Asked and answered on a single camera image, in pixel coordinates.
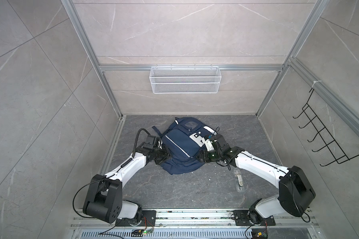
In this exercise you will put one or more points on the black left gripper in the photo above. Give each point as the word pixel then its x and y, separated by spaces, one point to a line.
pixel 167 155

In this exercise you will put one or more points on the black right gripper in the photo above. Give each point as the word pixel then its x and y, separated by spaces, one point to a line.
pixel 203 154

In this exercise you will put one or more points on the navy blue student backpack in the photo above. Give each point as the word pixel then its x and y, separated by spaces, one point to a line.
pixel 184 139

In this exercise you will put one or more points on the clear plastic ruler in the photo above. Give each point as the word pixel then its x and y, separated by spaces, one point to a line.
pixel 238 180

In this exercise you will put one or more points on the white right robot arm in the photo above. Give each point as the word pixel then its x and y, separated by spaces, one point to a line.
pixel 295 191

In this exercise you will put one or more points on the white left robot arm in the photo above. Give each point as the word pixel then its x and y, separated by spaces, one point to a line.
pixel 104 199

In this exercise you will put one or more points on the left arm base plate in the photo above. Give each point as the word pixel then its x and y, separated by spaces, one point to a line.
pixel 144 218

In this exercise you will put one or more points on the white wire mesh basket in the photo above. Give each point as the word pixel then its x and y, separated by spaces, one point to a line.
pixel 185 80

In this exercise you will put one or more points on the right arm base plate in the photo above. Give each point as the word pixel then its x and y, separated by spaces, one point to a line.
pixel 245 219

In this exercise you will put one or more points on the slotted aluminium floor rail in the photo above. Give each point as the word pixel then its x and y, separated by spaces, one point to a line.
pixel 198 223

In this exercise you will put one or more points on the aluminium frame rails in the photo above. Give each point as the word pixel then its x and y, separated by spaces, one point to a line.
pixel 270 54

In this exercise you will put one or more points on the black wire hook rack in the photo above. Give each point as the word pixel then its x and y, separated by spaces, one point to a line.
pixel 322 132

